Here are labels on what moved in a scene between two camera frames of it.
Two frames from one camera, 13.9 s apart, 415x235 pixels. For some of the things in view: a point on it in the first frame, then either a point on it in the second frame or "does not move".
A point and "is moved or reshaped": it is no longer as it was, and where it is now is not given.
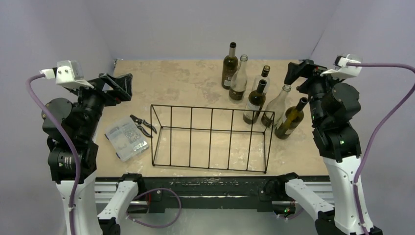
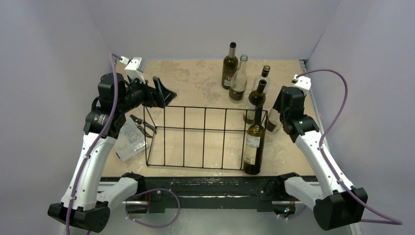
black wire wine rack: x=214 y=138 does not move
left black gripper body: x=110 y=95 to x=143 y=95
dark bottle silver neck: x=230 y=66 does not move
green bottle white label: x=255 y=104 does not move
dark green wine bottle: x=293 y=116 is moved or reshaped
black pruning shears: x=137 y=121 does not move
